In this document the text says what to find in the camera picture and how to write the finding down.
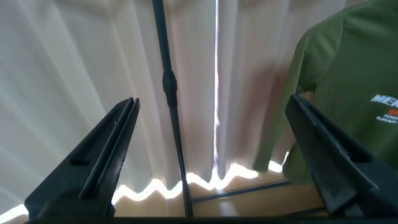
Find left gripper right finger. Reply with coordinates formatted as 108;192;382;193
285;94;398;218

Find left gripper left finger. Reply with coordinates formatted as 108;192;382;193
24;97;141;218

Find green long-sleeved shirt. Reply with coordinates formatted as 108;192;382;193
252;0;398;185

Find black clothes rack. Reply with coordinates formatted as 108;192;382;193
151;0;327;218

